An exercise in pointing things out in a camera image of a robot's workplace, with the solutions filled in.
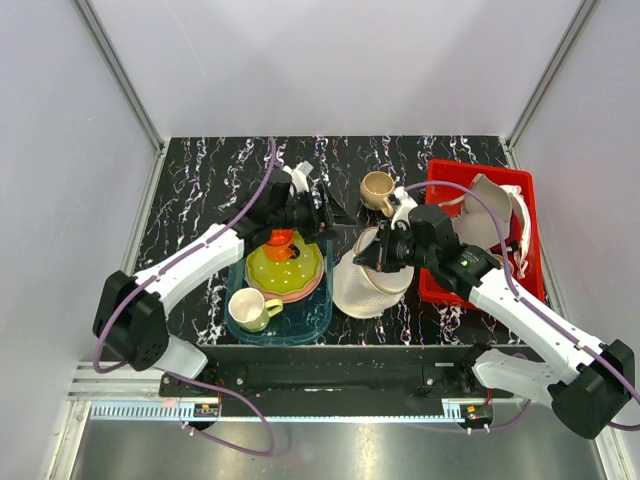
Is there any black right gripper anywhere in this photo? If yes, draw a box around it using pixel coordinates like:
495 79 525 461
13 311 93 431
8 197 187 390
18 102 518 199
355 221 436 273

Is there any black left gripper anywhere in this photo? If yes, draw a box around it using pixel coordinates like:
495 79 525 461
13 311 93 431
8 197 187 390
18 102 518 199
270 182 358 245

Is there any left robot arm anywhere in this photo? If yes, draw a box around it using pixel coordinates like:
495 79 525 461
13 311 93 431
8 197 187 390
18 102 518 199
92 180 355 396

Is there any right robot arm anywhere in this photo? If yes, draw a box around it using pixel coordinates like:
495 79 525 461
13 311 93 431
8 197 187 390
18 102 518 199
353 204 639 439

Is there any grey bra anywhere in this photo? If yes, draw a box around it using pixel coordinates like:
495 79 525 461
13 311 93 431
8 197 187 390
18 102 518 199
439 174 512 251

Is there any white lace bra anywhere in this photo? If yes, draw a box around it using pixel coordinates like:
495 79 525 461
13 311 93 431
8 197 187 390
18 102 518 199
500 185 532 279

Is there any beige ceramic mug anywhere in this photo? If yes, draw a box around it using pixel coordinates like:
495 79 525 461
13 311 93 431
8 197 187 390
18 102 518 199
360 171 395 218

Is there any orange mug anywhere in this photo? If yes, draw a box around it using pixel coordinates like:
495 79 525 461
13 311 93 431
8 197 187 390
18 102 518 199
263 229 300 262

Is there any pink plate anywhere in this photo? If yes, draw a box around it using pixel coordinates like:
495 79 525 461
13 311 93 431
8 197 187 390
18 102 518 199
244 260 325 303

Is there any green polka dot bowl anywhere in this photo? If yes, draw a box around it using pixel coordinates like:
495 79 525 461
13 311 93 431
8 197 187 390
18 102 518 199
245 240 324 295

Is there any teal transparent plastic tub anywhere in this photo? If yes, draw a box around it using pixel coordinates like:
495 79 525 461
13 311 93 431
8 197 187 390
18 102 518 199
224 235 334 347

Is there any red plastic bin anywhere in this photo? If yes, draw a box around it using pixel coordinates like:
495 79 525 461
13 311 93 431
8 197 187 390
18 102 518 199
425 160 545 300

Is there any cream and yellow mug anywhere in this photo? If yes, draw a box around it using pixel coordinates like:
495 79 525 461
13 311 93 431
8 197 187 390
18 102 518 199
228 288 284 333

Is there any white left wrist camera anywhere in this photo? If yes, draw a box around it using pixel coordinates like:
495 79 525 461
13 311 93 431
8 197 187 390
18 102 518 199
283 161 313 195

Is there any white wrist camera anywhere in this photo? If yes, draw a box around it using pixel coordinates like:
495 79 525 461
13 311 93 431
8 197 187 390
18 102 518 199
389 187 417 229
283 161 313 195

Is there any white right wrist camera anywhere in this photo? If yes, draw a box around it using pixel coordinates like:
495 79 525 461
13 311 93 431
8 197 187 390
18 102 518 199
389 187 417 229

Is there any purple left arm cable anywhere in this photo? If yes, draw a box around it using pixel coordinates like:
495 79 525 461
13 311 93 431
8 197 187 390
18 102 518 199
93 137 276 455

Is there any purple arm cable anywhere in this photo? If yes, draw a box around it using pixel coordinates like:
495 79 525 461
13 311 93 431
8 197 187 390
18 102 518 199
399 181 640 434
93 137 276 455

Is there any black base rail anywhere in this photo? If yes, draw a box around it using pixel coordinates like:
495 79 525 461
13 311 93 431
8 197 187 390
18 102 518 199
157 344 516 416

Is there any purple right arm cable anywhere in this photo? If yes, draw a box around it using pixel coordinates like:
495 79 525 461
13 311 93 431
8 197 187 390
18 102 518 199
399 181 640 434

